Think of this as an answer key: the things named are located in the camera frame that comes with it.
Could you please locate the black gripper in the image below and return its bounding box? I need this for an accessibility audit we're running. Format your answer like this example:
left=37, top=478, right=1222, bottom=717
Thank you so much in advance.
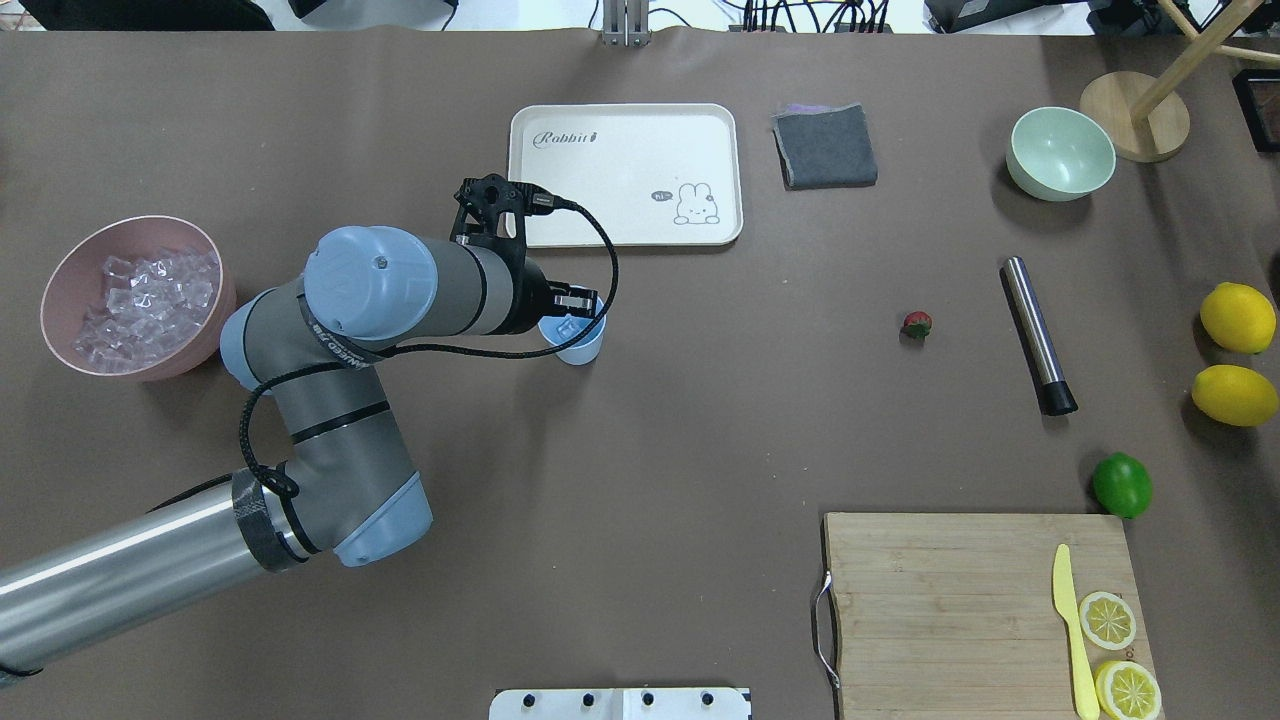
left=451, top=174, right=599, bottom=334

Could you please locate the ice cube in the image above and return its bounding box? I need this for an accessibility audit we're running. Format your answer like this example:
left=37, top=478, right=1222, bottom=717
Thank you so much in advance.
left=556, top=329, right=585, bottom=345

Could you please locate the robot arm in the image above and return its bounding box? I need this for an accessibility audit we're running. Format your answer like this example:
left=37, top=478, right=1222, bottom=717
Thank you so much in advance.
left=1, top=174, right=618, bottom=687

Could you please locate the light blue plastic cup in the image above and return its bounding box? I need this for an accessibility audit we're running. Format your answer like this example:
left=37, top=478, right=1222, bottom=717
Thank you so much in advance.
left=538, top=316, right=607, bottom=366

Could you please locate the pile of clear ice cubes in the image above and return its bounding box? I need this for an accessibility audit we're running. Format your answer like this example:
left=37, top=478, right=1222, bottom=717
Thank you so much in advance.
left=72, top=247, right=221, bottom=374

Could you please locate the cream rabbit tray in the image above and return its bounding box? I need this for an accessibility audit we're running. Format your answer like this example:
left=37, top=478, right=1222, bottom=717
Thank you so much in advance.
left=507, top=102, right=744, bottom=249

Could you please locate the grey folded cloth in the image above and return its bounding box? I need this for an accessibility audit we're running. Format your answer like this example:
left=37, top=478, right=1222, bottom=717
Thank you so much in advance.
left=771, top=102, right=879, bottom=191

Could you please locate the red strawberry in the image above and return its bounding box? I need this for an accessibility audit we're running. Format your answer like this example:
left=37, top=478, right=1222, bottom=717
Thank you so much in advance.
left=900, top=311, right=933, bottom=340

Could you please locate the pink bowl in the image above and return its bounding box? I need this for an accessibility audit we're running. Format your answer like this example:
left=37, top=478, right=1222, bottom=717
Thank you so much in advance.
left=40, top=215, right=237, bottom=382

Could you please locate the steel muddler black tip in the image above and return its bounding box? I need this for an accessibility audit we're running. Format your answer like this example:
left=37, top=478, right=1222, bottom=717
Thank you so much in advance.
left=1000, top=256, right=1078, bottom=416

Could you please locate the mint green bowl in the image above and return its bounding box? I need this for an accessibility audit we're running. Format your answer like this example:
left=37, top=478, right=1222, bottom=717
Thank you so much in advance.
left=1005, top=106, right=1117, bottom=202

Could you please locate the yellow plastic knife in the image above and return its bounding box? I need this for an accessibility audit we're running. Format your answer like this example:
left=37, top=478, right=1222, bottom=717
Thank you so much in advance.
left=1051, top=544, right=1101, bottom=719

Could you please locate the green lime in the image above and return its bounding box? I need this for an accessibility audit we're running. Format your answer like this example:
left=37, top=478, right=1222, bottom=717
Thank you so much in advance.
left=1091, top=452, right=1155, bottom=519

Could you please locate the wooden mug tree stand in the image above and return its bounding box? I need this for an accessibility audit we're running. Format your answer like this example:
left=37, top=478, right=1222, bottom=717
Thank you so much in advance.
left=1080, top=1, right=1279, bottom=163

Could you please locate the upper lemon slice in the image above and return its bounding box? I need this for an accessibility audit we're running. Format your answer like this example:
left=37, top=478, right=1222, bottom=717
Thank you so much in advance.
left=1079, top=591, right=1138, bottom=651

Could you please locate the lemon slice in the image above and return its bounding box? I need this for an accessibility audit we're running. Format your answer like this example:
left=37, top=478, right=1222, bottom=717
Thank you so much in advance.
left=1094, top=661, right=1164, bottom=719
left=1079, top=591, right=1138, bottom=651

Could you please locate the upper yellow lemon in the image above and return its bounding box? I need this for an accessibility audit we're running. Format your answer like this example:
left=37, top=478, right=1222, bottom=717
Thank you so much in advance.
left=1199, top=282, right=1277, bottom=354

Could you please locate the yellow lemon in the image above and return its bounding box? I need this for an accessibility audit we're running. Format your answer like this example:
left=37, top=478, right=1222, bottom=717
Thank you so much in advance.
left=1199, top=282, right=1277, bottom=354
left=1190, top=364, right=1279, bottom=427

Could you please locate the lower yellow lemon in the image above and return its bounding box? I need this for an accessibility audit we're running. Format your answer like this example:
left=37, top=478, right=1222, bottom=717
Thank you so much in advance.
left=1190, top=364, right=1279, bottom=427

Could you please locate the lower lemon slice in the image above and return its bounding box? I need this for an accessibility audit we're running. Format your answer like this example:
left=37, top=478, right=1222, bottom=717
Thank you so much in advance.
left=1094, top=661, right=1164, bottom=719

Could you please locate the dark brown box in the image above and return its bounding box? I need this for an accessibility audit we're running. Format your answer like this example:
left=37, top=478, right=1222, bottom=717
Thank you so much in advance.
left=1231, top=68, right=1279, bottom=152

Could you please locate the aluminium frame post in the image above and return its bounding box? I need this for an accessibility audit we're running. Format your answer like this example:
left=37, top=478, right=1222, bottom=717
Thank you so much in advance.
left=599, top=0, right=652, bottom=47

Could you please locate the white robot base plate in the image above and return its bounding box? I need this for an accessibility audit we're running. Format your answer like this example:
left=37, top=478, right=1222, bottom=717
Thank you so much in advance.
left=488, top=685, right=754, bottom=719

